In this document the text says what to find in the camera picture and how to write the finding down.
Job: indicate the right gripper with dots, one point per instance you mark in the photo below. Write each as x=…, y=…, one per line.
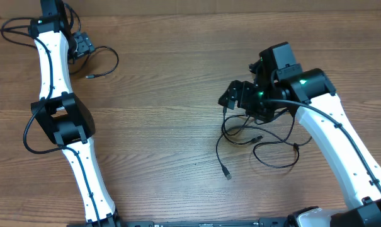
x=244, y=91

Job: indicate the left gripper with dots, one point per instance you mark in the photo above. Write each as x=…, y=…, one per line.
x=85, y=44

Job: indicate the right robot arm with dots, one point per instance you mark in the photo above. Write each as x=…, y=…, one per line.
x=281, y=85

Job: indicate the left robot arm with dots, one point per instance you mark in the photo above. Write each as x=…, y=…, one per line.
x=64, y=119

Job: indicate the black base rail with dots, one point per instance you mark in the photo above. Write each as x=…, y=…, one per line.
x=206, y=224

